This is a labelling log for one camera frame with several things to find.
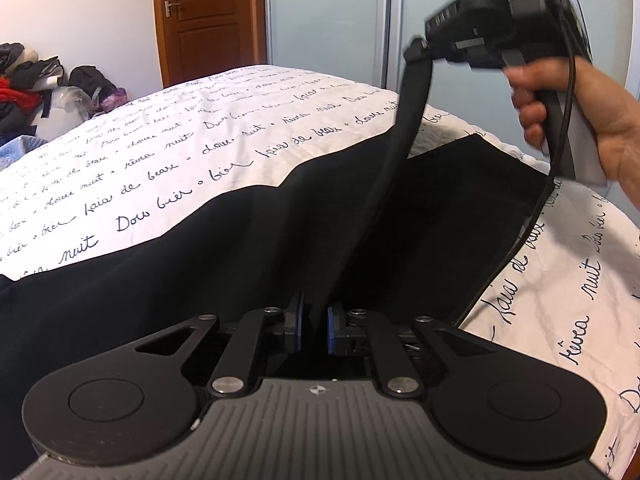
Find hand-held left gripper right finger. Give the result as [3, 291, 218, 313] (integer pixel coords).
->
[326, 305, 493, 399]

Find purple cloth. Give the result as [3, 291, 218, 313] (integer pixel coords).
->
[102, 88, 129, 112]

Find blue towel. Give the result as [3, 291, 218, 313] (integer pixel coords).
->
[0, 135, 37, 162]

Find black pants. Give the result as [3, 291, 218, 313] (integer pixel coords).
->
[0, 52, 557, 480]

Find pile of clothes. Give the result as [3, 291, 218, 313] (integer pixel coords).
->
[0, 42, 67, 146]

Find person's right hand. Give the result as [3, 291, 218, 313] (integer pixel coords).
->
[502, 55, 640, 197]

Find black backpack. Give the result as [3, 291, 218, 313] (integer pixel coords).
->
[69, 66, 121, 111]

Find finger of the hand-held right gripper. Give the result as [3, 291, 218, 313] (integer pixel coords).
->
[403, 35, 476, 67]
[425, 6, 471, 38]

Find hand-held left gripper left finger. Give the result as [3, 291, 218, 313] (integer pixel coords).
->
[134, 296, 305, 399]

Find white script-printed bedspread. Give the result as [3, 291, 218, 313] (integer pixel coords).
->
[0, 64, 640, 480]

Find clear plastic bag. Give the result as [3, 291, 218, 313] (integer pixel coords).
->
[34, 86, 97, 143]

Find brown wooden door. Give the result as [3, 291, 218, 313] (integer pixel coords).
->
[151, 0, 268, 88]

